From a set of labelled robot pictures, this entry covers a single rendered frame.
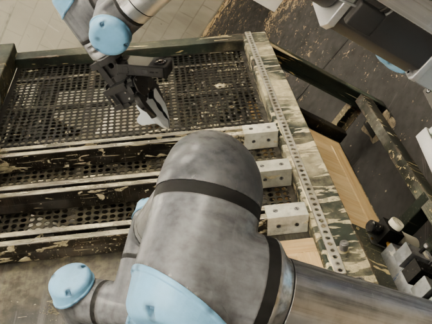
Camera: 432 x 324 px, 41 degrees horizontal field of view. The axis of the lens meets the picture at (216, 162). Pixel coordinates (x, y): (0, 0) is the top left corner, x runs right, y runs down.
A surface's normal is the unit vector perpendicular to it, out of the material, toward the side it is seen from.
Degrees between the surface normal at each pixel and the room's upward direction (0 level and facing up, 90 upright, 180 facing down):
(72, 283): 49
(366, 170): 0
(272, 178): 90
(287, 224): 90
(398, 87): 0
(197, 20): 90
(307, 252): 57
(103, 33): 90
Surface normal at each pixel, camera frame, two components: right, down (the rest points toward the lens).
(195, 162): -0.20, -0.58
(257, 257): 0.34, -0.59
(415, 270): -0.85, -0.37
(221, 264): 0.30, -0.33
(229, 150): 0.40, -0.75
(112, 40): 0.00, 0.71
